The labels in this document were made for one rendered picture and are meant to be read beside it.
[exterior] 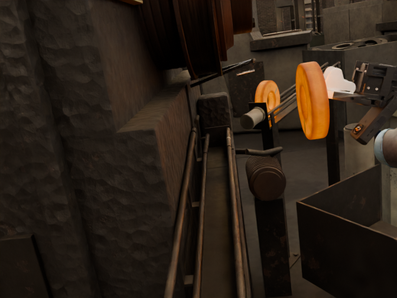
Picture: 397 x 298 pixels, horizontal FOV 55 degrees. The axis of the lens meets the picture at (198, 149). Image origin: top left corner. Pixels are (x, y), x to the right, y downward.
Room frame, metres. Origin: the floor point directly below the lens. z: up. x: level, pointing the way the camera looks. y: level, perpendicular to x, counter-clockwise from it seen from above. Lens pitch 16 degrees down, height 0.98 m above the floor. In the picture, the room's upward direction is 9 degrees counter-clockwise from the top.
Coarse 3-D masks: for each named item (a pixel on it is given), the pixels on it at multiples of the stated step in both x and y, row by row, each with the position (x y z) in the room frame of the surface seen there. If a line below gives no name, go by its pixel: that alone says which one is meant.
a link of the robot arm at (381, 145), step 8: (392, 128) 0.91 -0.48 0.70; (384, 136) 0.87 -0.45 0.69; (392, 136) 0.85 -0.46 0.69; (376, 144) 0.88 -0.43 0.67; (384, 144) 0.86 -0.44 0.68; (392, 144) 0.84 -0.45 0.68; (376, 152) 0.88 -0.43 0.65; (384, 152) 0.85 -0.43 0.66; (392, 152) 0.83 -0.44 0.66; (384, 160) 0.85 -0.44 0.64; (392, 160) 0.83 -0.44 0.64
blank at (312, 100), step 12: (300, 72) 0.78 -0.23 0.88; (312, 72) 0.73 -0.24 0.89; (300, 84) 0.79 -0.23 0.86; (312, 84) 0.71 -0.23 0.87; (324, 84) 0.71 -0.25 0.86; (300, 96) 0.81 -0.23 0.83; (312, 96) 0.70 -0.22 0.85; (324, 96) 0.70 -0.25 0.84; (300, 108) 0.82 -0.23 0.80; (312, 108) 0.70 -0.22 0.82; (324, 108) 0.70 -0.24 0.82; (300, 120) 0.83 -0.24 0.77; (312, 120) 0.71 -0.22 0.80; (324, 120) 0.70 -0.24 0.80; (312, 132) 0.72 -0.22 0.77; (324, 132) 0.72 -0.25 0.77
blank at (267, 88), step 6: (264, 84) 1.45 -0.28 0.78; (270, 84) 1.47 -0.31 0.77; (258, 90) 1.43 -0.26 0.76; (264, 90) 1.43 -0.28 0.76; (270, 90) 1.46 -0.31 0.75; (276, 90) 1.51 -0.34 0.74; (258, 96) 1.42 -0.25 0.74; (264, 96) 1.42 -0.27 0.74; (270, 96) 1.50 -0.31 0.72; (276, 96) 1.50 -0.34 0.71; (270, 102) 1.50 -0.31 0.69; (276, 102) 1.50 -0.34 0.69; (270, 108) 1.48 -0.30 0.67; (270, 120) 1.45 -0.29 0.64
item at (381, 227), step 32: (320, 192) 0.56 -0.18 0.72; (352, 192) 0.60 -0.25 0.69; (320, 224) 0.50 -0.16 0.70; (352, 224) 0.45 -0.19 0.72; (384, 224) 0.62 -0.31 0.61; (320, 256) 0.50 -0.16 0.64; (352, 256) 0.45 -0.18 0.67; (384, 256) 0.41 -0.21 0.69; (320, 288) 0.50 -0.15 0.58; (352, 288) 0.45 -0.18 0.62; (384, 288) 0.41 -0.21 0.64
